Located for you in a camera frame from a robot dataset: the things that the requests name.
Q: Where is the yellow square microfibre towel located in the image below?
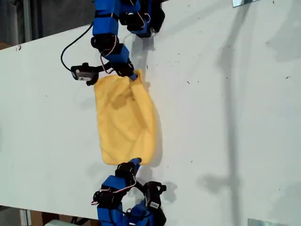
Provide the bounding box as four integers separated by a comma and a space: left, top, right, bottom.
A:
94, 69, 158, 166

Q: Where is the shiny metal bracket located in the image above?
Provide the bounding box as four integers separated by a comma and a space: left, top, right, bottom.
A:
232, 0, 259, 8

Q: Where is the black camera mount stalk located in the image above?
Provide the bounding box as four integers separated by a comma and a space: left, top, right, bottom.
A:
86, 62, 116, 87

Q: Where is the brown cardboard box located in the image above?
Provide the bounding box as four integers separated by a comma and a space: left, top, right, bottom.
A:
32, 210, 95, 223

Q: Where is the black camera cable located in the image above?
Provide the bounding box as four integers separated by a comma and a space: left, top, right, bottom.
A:
60, 23, 94, 71

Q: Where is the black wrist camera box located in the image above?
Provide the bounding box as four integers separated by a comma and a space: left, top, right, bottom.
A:
70, 65, 95, 82
141, 180, 168, 210

